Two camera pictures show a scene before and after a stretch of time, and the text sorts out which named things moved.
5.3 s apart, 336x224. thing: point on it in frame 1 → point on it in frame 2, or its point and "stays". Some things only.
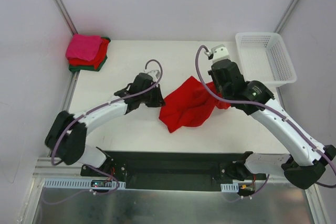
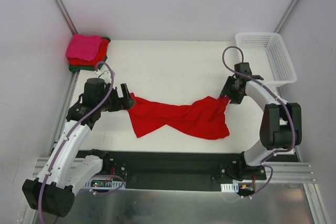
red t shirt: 189,104 → 205,118
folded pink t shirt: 85,47 stays
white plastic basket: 263,57 stays
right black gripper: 219,87 → 231,92
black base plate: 170,170 stays
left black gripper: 153,95 → 121,99
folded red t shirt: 98,60 stays
